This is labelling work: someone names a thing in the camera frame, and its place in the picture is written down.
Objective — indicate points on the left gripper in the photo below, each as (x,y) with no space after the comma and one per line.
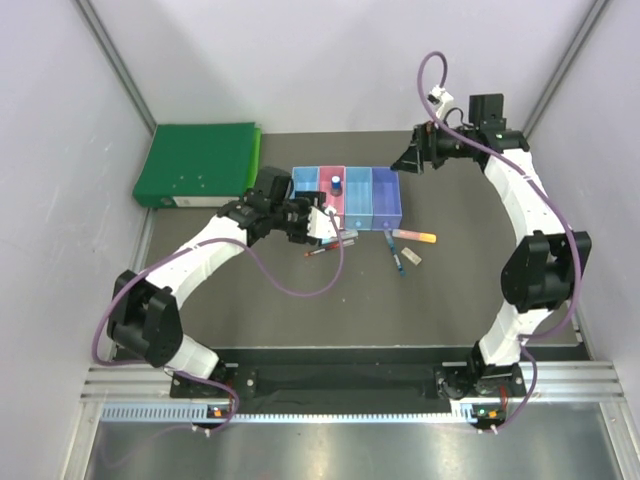
(301,235)

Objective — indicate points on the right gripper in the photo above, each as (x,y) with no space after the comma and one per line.
(423,148)

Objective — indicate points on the light blue end bin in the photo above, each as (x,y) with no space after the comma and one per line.
(305,179)

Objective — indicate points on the small blue capped bottle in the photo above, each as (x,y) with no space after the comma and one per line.
(336,188)

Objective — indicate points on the purple plastic bin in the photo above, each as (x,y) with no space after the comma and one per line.
(387,206)

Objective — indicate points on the light green plastic folder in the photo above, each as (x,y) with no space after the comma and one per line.
(255,155)

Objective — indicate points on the dark green ring binder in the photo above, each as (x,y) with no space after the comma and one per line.
(195,165)

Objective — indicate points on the pink plastic bin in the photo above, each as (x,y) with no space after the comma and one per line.
(325,174)

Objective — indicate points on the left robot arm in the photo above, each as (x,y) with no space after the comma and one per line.
(144,317)

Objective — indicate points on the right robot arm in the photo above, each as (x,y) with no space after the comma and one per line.
(541,273)

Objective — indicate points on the red pen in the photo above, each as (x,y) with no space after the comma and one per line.
(330,247)

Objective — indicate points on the blue capped glue stick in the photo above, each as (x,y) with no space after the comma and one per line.
(343,234)

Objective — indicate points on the blue pen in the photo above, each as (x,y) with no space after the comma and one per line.
(391,244)

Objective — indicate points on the pink orange highlighter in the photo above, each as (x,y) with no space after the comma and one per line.
(414,236)

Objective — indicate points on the small clear eraser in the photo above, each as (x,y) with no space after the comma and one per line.
(411,256)

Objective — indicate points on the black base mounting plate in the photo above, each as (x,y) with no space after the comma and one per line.
(464,379)

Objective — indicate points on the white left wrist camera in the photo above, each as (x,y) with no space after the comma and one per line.
(323,224)

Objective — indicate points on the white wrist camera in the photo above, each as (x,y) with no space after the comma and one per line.
(440,100)
(323,224)

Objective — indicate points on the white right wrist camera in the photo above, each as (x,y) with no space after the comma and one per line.
(440,100)

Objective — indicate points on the slotted cable duct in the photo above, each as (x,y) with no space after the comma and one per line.
(205,413)

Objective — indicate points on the aluminium rail frame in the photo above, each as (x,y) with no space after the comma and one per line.
(556,381)

